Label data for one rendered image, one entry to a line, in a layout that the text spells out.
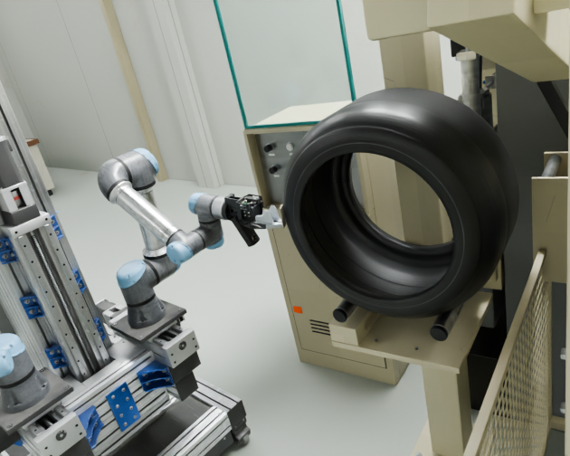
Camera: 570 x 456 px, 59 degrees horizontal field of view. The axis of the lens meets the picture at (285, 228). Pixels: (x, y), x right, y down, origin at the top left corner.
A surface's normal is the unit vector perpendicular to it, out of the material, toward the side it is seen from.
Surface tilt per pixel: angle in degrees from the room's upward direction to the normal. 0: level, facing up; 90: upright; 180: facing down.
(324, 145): 80
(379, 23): 90
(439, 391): 90
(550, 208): 90
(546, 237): 90
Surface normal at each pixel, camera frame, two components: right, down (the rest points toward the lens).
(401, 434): -0.21, -0.90
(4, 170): 0.73, 0.12
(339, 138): -0.59, 0.27
